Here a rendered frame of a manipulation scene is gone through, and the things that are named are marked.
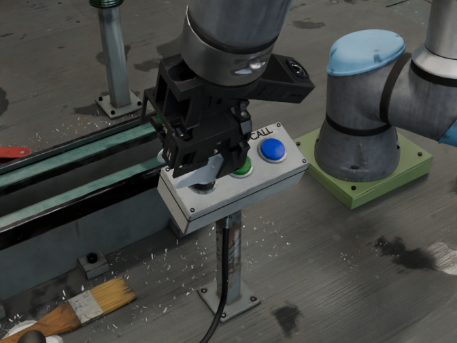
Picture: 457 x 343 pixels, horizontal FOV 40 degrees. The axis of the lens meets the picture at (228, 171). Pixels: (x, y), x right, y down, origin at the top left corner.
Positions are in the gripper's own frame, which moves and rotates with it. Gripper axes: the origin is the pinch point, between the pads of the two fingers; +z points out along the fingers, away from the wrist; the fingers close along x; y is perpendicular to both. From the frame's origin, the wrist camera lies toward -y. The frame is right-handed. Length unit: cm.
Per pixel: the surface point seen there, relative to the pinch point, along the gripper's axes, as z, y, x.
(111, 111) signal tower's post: 45, -11, -41
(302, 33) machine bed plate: 49, -65, -47
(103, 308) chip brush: 29.6, 11.4, 0.4
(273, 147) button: 1.2, -10.0, 0.0
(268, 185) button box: 3.1, -7.6, 3.5
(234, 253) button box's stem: 17.1, -5.1, 5.2
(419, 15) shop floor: 159, -232, -110
